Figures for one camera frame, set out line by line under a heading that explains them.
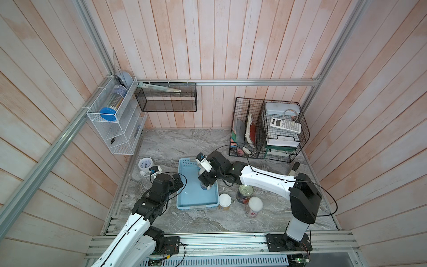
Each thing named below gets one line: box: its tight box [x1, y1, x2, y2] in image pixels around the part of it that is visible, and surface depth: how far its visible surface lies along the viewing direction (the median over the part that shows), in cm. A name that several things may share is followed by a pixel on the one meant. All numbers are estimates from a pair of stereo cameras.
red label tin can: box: [236, 184, 254, 205], surface depth 81 cm
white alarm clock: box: [137, 156, 153, 177], surface depth 101 cm
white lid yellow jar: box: [218, 193, 232, 211], surface depth 82 cm
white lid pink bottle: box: [244, 196, 264, 219], surface depth 76 cm
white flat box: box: [265, 135, 301, 147], surface depth 92 cm
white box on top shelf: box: [265, 102, 301, 117], surface depth 101 cm
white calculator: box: [269, 117, 302, 135], surface depth 94 cm
